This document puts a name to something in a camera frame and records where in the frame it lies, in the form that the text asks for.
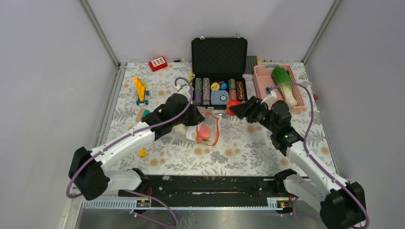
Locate small yellow toy piece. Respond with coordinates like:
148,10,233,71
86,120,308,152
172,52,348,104
139,149,147,158

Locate green white bok choy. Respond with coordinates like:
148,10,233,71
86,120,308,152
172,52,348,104
272,67,297,106

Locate wooden teal toy blocks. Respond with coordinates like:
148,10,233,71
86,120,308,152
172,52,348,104
135,108,150,122

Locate red white toy block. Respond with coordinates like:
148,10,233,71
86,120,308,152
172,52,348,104
149,56,168,72

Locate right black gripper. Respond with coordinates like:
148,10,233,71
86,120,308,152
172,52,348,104
229,96,278,134

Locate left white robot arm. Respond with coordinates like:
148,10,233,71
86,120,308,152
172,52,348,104
66,86,204,200

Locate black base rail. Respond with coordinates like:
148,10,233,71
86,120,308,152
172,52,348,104
134,169,295,209

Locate pink plastic basket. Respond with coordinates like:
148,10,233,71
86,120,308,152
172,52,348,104
252,64,306,114

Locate green yellow toy figure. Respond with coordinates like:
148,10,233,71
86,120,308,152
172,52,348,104
188,73,195,84

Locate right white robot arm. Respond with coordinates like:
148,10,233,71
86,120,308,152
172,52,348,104
229,96,369,229

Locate yellow blue toy cart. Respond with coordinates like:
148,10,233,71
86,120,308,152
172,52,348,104
134,77,150,106

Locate pink toy peach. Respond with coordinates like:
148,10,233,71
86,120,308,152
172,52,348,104
197,125,211,142

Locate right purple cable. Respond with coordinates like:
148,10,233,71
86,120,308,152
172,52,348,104
266,82,371,229

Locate clear orange-zip bag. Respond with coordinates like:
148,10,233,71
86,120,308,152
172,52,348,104
185,111,221,146

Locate grey building baseplate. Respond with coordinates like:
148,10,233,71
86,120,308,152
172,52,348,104
245,55,258,74

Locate red toy strawberry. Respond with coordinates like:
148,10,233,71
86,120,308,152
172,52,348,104
226,100,241,116

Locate black poker chip case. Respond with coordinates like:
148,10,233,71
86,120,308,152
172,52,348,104
191,37,248,110

